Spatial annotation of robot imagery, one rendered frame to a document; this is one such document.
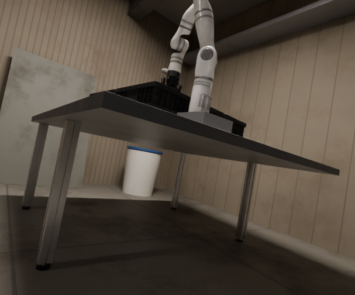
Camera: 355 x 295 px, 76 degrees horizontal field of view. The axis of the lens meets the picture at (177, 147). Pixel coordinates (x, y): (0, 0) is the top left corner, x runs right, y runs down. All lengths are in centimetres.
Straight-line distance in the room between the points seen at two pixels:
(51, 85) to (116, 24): 140
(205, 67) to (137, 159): 213
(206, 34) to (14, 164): 241
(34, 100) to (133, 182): 151
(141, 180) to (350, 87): 251
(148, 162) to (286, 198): 171
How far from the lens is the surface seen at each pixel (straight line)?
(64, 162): 111
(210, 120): 98
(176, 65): 134
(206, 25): 124
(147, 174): 308
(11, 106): 308
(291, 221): 277
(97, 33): 379
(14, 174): 298
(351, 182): 259
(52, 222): 117
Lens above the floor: 58
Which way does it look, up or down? 3 degrees up
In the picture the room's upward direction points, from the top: 10 degrees clockwise
